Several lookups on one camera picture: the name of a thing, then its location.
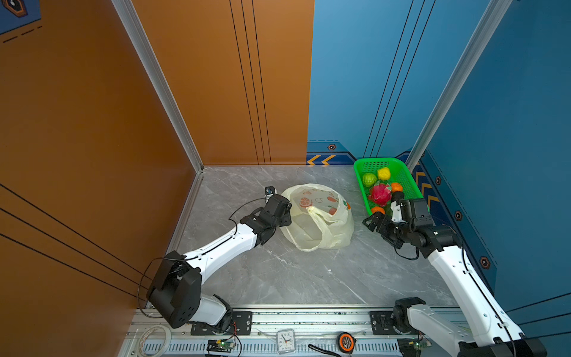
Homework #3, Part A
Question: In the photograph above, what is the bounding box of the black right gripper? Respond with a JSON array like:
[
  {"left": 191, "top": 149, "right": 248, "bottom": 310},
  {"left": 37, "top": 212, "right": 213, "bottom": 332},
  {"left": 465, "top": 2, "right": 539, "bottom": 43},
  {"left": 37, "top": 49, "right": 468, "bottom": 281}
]
[{"left": 361, "top": 210, "right": 413, "bottom": 247}]

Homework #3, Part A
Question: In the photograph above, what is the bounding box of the red dragon fruit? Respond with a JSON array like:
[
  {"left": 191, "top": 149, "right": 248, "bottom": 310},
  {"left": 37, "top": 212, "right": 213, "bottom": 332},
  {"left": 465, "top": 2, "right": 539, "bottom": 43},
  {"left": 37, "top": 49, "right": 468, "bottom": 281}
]
[{"left": 368, "top": 184, "right": 392, "bottom": 207}]

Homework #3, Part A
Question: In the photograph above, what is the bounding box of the orange fruit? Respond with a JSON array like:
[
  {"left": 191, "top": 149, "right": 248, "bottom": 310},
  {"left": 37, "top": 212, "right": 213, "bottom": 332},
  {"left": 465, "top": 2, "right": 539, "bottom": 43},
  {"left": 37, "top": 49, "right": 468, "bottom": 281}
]
[
  {"left": 391, "top": 182, "right": 404, "bottom": 193},
  {"left": 371, "top": 207, "right": 386, "bottom": 214}
]

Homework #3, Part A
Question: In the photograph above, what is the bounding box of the bumpy light green fruit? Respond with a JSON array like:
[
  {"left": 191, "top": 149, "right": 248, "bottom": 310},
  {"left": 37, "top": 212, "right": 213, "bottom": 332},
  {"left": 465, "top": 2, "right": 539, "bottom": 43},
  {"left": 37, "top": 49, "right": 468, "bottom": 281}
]
[{"left": 361, "top": 173, "right": 379, "bottom": 188}]

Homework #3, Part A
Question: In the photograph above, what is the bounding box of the yellow lemon fruit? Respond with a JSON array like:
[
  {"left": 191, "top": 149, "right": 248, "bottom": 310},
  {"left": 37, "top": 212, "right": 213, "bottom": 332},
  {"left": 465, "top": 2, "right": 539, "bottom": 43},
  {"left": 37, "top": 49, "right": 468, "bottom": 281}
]
[{"left": 377, "top": 167, "right": 391, "bottom": 181}]

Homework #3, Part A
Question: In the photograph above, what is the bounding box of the yellow printed plastic bag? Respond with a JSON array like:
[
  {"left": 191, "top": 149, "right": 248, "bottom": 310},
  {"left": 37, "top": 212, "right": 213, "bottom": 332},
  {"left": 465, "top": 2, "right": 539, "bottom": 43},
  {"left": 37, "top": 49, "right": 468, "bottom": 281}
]
[{"left": 280, "top": 184, "right": 355, "bottom": 252}]

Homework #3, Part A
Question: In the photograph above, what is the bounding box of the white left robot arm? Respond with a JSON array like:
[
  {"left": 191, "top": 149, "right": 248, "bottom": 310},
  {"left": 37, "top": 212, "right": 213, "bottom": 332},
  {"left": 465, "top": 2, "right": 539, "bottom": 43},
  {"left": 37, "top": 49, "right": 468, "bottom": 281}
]
[{"left": 147, "top": 193, "right": 292, "bottom": 333}]

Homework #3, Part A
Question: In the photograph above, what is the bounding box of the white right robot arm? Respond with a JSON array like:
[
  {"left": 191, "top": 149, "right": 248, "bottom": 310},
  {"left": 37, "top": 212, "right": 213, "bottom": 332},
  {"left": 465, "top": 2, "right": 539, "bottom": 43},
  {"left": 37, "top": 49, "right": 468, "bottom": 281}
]
[{"left": 362, "top": 199, "right": 547, "bottom": 356}]

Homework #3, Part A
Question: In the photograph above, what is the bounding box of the green plastic basket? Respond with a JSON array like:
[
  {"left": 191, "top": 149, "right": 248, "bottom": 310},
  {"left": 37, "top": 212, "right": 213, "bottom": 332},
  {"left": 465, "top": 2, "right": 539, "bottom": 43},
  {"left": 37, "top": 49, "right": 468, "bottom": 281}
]
[{"left": 353, "top": 158, "right": 423, "bottom": 214}]

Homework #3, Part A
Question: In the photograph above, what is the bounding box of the orange black tape measure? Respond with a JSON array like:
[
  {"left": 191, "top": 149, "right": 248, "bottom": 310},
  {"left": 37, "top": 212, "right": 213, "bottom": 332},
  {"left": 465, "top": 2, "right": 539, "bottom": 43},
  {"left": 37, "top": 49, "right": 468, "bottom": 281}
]
[{"left": 337, "top": 332, "right": 356, "bottom": 354}]

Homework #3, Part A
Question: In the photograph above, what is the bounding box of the small white clock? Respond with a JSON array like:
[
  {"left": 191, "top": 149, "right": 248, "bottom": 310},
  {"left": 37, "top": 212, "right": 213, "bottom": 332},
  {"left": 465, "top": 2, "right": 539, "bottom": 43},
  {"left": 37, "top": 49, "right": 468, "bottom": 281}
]
[{"left": 276, "top": 329, "right": 297, "bottom": 355}]

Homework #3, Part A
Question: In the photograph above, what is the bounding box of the left green circuit board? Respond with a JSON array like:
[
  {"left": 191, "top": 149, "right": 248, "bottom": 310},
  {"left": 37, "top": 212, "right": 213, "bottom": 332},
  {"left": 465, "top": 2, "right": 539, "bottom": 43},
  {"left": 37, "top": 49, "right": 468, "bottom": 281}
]
[{"left": 206, "top": 339, "right": 236, "bottom": 356}]

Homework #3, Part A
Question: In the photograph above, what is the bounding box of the green circuit board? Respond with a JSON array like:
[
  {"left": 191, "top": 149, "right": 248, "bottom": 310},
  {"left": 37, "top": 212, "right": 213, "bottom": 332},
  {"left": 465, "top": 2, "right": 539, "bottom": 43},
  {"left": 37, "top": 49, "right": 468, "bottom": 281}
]
[
  {"left": 206, "top": 339, "right": 236, "bottom": 356},
  {"left": 398, "top": 339, "right": 432, "bottom": 357}
]

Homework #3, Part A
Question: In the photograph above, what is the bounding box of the right green circuit board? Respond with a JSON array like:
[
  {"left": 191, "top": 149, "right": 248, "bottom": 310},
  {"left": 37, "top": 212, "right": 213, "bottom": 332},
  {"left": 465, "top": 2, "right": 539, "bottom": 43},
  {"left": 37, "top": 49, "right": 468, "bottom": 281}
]
[{"left": 398, "top": 339, "right": 432, "bottom": 357}]

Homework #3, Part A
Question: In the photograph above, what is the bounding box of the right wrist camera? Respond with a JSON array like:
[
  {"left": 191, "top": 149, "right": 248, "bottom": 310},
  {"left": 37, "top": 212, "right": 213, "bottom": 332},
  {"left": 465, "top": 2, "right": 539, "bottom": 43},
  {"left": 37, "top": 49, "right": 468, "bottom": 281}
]
[{"left": 390, "top": 201, "right": 404, "bottom": 224}]

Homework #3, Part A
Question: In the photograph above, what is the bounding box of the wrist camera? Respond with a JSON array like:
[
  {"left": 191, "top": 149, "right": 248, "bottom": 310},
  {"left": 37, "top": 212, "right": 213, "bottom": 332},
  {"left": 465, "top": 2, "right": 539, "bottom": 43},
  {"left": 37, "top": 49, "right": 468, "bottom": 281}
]
[
  {"left": 265, "top": 186, "right": 276, "bottom": 198},
  {"left": 390, "top": 201, "right": 404, "bottom": 224}
]

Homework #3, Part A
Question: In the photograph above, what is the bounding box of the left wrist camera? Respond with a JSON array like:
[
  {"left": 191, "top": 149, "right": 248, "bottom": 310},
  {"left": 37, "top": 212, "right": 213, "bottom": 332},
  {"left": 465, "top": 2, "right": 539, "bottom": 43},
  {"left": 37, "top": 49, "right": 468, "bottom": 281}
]
[{"left": 265, "top": 186, "right": 276, "bottom": 198}]

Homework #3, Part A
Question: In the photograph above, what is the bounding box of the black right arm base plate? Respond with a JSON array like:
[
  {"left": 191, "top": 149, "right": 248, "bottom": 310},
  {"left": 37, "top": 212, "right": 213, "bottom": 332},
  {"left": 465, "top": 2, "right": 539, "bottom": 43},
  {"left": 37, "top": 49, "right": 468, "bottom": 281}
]
[{"left": 370, "top": 310, "right": 420, "bottom": 336}]

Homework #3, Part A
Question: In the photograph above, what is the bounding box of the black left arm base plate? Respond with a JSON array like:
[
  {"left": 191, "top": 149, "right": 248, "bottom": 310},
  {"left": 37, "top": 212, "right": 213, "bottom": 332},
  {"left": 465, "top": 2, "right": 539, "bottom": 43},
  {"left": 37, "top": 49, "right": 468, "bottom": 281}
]
[{"left": 190, "top": 311, "right": 253, "bottom": 336}]

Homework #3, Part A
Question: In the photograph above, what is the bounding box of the aluminium front rail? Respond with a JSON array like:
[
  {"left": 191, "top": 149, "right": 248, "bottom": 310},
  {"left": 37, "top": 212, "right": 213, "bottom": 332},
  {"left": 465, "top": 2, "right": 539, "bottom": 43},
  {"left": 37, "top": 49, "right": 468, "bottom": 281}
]
[{"left": 119, "top": 305, "right": 470, "bottom": 356}]

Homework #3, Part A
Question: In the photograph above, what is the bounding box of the black strap on rail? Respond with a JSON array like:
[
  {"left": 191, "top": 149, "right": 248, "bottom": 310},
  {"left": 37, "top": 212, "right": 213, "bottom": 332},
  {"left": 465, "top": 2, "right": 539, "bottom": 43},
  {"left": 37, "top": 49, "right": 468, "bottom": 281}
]
[{"left": 308, "top": 344, "right": 342, "bottom": 357}]

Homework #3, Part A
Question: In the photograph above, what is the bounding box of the aluminium corner post left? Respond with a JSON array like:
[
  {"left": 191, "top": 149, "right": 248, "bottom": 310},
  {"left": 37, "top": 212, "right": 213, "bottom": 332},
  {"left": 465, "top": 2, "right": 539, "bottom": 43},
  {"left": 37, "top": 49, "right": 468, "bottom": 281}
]
[{"left": 110, "top": 0, "right": 205, "bottom": 173}]

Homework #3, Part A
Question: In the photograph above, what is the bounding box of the aluminium corner post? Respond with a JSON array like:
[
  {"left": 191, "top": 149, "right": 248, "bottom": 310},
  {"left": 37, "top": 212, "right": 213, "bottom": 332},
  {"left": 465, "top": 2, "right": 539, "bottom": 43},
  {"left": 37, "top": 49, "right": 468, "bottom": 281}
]
[
  {"left": 406, "top": 0, "right": 512, "bottom": 172},
  {"left": 110, "top": 0, "right": 205, "bottom": 173}
]

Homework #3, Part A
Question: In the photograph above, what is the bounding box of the aluminium corner post right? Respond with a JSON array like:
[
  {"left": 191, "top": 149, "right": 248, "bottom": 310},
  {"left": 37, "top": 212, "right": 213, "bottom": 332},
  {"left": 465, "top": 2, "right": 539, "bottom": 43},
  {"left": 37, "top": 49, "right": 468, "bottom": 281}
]
[{"left": 406, "top": 0, "right": 512, "bottom": 172}]

